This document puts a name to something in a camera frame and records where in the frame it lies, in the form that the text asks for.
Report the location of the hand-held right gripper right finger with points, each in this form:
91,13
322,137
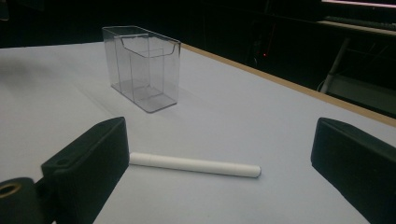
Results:
358,165

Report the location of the metal desk with shelf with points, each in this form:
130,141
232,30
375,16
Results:
358,62

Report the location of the white pen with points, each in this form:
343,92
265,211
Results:
196,164

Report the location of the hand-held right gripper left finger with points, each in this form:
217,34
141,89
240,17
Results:
90,168

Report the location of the clear plastic holder box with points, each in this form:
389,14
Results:
144,70

